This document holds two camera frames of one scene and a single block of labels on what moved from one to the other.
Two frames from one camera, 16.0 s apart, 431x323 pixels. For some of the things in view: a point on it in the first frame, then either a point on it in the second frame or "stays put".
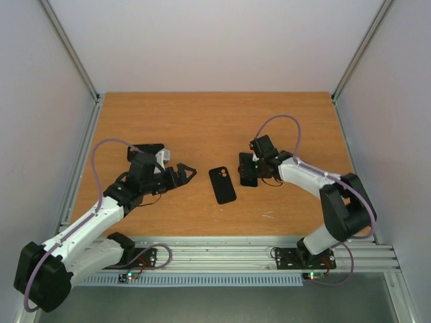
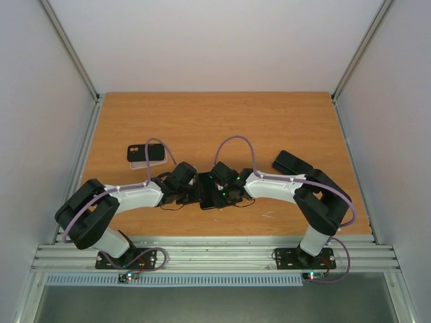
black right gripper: [249, 169] -> [219, 194]
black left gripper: [181, 180] -> [196, 198]
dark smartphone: [248, 170] -> [207, 188]
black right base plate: [303, 258] stays put
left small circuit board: [123, 277] stays put
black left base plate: [138, 258] stays put
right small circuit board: [312, 275] stays put
